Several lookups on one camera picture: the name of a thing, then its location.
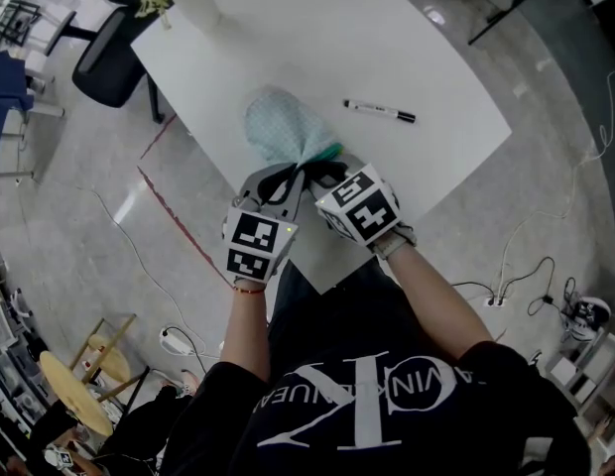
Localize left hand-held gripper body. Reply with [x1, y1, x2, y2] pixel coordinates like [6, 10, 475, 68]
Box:
[221, 191, 301, 285]

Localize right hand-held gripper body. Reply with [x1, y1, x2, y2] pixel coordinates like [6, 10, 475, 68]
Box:
[313, 162, 404, 248]

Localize white pen with black cap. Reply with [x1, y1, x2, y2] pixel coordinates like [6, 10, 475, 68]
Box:
[342, 98, 417, 124]

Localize light blue fabric pouch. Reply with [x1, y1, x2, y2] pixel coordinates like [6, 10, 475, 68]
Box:
[243, 85, 346, 168]

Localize person's left forearm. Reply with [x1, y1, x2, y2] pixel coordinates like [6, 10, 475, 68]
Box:
[218, 278, 277, 381]

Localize person's right forearm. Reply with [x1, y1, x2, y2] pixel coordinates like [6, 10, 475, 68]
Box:
[384, 243, 495, 361]

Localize white wristband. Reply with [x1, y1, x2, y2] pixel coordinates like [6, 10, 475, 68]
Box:
[369, 223, 418, 261]

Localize person's black trousers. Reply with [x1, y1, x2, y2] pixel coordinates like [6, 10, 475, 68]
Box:
[266, 258, 440, 381]

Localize white power strip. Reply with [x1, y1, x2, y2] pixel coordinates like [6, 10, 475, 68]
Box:
[159, 327, 193, 357]

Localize person's black printed t-shirt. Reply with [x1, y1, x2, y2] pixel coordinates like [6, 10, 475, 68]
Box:
[158, 339, 594, 476]

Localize black office chair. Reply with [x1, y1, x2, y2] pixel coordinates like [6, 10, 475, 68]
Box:
[70, 5, 166, 124]

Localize white vase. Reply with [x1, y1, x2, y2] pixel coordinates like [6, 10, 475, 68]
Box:
[180, 0, 223, 34]

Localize round wooden stool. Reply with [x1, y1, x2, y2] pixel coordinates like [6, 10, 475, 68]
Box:
[67, 312, 153, 404]

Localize round wooden table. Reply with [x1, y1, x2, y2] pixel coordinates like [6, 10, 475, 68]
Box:
[38, 349, 115, 438]

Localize black and white sneaker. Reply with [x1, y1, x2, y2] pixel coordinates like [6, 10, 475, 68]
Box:
[559, 295, 612, 342]

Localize white cubby cabinet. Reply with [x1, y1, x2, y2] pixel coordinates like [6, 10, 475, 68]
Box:
[544, 327, 615, 460]

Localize blue covered table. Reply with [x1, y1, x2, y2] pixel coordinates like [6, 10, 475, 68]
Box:
[0, 50, 65, 203]

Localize cluttered storage shelf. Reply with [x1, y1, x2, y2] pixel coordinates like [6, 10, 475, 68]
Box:
[0, 235, 49, 448]

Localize black metal frame stand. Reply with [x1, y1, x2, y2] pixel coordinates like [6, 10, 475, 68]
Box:
[0, 0, 45, 50]

